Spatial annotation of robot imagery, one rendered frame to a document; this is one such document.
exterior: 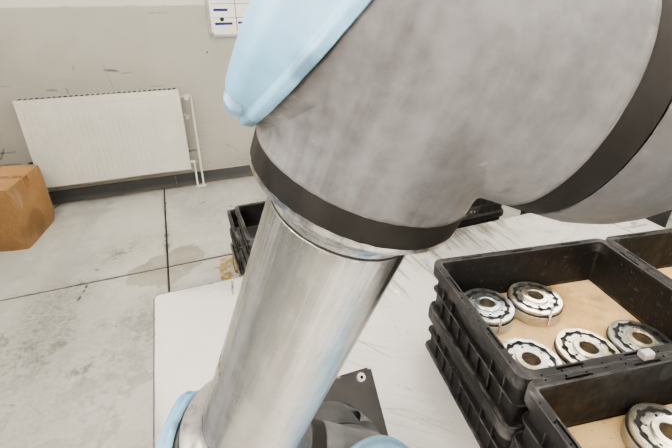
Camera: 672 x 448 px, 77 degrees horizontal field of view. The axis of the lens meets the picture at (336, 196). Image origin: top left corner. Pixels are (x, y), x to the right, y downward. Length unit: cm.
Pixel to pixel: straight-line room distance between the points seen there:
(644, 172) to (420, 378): 81
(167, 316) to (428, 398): 63
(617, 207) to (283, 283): 15
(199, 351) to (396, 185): 90
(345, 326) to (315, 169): 11
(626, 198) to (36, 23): 336
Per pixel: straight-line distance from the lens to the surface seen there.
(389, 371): 96
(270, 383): 29
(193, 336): 107
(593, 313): 102
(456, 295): 80
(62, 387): 213
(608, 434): 81
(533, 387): 68
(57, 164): 349
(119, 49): 337
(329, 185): 17
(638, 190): 19
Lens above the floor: 142
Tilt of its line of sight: 26 degrees down
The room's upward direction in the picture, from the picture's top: straight up
